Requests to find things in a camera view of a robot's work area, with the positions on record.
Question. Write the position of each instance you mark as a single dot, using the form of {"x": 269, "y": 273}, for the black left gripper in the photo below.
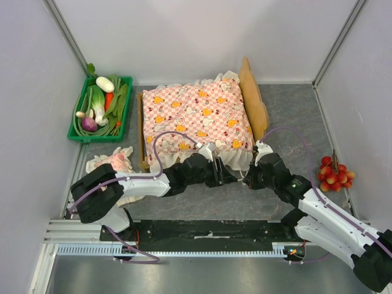
{"x": 221, "y": 177}

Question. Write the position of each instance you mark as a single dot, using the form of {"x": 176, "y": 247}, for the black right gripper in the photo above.
{"x": 255, "y": 177}

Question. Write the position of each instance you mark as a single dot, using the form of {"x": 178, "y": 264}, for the wooden pet bed frame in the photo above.
{"x": 252, "y": 98}

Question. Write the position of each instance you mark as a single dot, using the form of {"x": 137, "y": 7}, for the pink checkered duck mattress cover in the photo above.
{"x": 196, "y": 119}

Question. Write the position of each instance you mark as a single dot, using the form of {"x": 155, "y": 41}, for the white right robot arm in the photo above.
{"x": 366, "y": 250}

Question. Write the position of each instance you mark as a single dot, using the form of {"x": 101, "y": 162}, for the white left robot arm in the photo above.
{"x": 96, "y": 195}

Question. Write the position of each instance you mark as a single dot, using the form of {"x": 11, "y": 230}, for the red toy cherry bunch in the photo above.
{"x": 333, "y": 175}

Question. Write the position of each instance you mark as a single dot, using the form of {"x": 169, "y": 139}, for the pink frilled pillow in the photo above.
{"x": 119, "y": 160}

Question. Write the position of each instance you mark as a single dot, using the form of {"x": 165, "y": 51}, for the green toy leafy vegetable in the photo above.
{"x": 115, "y": 109}

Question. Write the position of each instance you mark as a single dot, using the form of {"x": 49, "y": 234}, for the green plastic crate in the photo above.
{"x": 92, "y": 137}

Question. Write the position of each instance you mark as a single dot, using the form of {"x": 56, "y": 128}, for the orange toy carrot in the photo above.
{"x": 108, "y": 99}

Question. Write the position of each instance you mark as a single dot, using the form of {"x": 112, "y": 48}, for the purple toy onion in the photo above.
{"x": 88, "y": 124}

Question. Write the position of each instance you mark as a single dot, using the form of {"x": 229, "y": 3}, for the green toy bok choy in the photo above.
{"x": 96, "y": 103}

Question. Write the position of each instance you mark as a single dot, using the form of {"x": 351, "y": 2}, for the white toy radish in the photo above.
{"x": 105, "y": 84}

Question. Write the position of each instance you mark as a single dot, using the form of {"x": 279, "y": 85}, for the toy mushroom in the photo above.
{"x": 80, "y": 114}

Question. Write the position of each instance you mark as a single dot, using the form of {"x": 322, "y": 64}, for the green toy long beans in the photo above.
{"x": 97, "y": 114}

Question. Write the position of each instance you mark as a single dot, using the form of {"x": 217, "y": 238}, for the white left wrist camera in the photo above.
{"x": 207, "y": 150}

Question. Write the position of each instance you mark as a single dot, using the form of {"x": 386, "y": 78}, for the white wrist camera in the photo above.
{"x": 260, "y": 149}
{"x": 207, "y": 150}

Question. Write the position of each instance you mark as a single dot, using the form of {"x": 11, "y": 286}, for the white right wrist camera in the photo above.
{"x": 260, "y": 149}

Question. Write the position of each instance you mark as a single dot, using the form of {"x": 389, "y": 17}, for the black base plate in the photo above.
{"x": 208, "y": 235}

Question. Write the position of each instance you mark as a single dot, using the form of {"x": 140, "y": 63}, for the grey slotted cable duct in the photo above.
{"x": 119, "y": 250}

